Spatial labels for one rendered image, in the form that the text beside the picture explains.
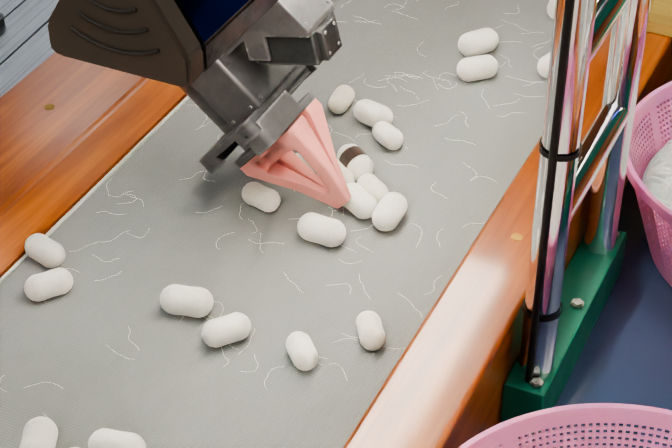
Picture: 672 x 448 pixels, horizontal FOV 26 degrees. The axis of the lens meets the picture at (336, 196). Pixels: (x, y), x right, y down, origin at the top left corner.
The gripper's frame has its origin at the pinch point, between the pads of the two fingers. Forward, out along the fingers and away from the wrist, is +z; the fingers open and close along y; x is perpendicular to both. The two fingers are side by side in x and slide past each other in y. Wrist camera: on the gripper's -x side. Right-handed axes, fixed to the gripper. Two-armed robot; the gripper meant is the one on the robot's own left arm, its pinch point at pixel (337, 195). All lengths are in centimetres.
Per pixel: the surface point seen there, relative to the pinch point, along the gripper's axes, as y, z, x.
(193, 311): -15.4, -2.4, 3.1
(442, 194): 5.8, 6.0, -2.7
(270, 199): -2.1, -3.2, 3.3
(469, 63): 21.8, 1.8, -1.7
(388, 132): 9.6, 0.2, 0.1
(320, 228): -4.1, 0.4, -0.3
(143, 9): -29.9, -18.1, -26.7
